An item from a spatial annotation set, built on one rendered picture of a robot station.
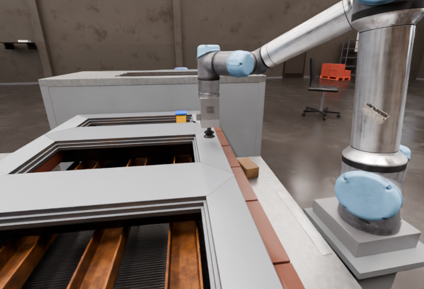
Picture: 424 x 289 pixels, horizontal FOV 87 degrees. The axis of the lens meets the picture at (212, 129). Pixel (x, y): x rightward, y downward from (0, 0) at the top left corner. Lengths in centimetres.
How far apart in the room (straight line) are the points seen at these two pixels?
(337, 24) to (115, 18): 1060
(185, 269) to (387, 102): 57
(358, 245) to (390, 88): 40
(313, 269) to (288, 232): 12
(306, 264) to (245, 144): 99
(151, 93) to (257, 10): 1044
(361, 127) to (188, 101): 103
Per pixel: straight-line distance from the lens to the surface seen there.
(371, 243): 75
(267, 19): 1175
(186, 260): 66
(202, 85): 75
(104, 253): 73
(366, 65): 53
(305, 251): 72
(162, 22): 1083
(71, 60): 1150
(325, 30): 70
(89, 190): 67
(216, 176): 64
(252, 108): 147
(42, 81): 157
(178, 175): 66
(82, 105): 151
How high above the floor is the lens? 118
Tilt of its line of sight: 19 degrees down
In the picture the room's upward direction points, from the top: straight up
